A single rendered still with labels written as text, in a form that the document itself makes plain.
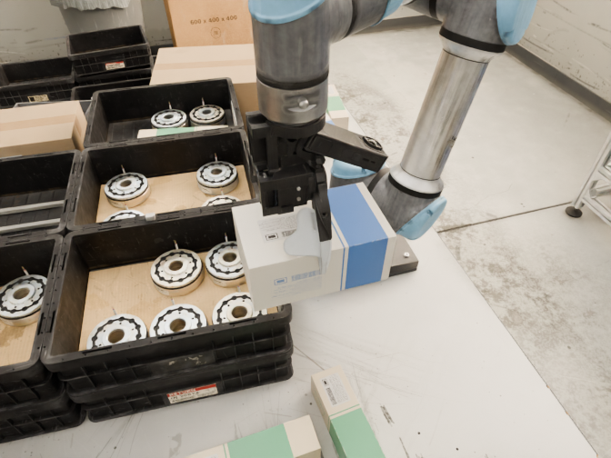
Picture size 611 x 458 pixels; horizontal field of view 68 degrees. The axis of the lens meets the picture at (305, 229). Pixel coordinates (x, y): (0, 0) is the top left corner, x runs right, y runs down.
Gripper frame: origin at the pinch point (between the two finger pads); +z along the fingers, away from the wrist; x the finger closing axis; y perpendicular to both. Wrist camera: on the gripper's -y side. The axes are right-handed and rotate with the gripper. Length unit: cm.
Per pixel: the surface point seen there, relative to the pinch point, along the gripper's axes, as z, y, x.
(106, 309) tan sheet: 27.5, 36.1, -18.2
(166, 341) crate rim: 17.6, 23.8, -0.7
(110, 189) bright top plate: 25, 35, -53
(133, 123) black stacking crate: 28, 29, -88
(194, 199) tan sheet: 28, 16, -47
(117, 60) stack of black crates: 56, 41, -205
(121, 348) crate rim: 17.5, 30.8, -1.4
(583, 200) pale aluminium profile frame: 101, -165, -79
